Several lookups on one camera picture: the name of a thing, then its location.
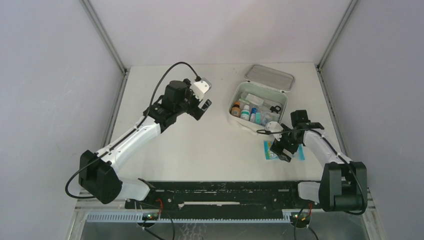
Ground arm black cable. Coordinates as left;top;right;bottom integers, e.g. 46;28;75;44
255;127;368;240
64;61;201;200

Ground teal bagged bandage pack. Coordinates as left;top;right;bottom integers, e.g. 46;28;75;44
261;112;281;126

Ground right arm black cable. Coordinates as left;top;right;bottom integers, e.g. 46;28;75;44
255;127;368;240

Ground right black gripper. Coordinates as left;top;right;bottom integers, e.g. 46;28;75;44
269;124;301;162

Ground left circuit board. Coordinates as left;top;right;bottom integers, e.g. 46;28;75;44
142;213;160;221

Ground right circuit board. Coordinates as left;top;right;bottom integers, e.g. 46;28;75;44
290;212;311;223

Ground blue cotton ball pack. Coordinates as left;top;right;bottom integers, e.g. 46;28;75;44
263;140;306;161

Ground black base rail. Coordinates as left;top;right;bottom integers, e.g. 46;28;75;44
124;181;308;222

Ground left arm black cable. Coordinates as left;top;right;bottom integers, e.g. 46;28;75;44
64;61;201;200

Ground black handled medical scissors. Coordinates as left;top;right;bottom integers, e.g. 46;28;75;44
269;105;282;114

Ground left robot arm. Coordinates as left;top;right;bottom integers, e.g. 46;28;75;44
77;78;212;209

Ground circuit board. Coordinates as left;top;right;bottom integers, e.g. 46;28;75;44
290;212;311;223
142;213;160;221

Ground clear plastic swab pack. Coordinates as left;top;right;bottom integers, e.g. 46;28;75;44
245;93;264;107

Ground brown bottle orange cap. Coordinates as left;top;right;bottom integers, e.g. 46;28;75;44
230;101;241;118

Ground grey plastic medicine box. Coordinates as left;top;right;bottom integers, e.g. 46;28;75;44
226;80;288;135

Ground white bottle green label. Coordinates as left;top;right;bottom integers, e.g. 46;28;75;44
240;104;251;121

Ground grey box lid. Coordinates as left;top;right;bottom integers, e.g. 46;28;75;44
244;64;296;92

